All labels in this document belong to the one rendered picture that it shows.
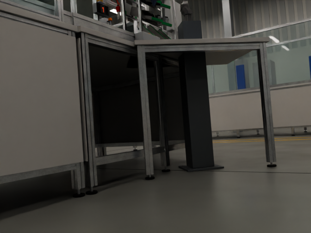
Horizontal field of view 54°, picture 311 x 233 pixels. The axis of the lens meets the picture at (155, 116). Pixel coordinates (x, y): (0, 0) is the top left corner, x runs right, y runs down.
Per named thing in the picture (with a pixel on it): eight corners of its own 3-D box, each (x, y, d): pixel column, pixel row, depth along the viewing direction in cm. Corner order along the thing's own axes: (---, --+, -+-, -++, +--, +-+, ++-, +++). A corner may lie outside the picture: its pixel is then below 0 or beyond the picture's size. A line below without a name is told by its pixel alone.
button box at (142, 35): (160, 45, 219) (160, 37, 219) (143, 39, 202) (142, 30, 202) (152, 47, 223) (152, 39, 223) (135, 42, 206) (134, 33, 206)
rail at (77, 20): (164, 56, 235) (163, 42, 236) (74, 30, 161) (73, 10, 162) (158, 57, 238) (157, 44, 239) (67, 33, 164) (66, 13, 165)
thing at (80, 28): (205, 67, 279) (205, 64, 279) (80, 31, 154) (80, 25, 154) (95, 88, 357) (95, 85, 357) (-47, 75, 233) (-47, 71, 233)
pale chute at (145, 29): (165, 45, 253) (168, 41, 251) (155, 43, 244) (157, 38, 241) (147, 28, 268) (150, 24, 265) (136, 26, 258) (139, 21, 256)
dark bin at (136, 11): (162, 22, 255) (164, 14, 253) (151, 19, 245) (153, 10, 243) (140, 18, 273) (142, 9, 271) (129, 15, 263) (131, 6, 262)
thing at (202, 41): (269, 41, 202) (269, 37, 202) (134, 44, 186) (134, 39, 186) (227, 64, 271) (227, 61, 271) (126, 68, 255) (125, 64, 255)
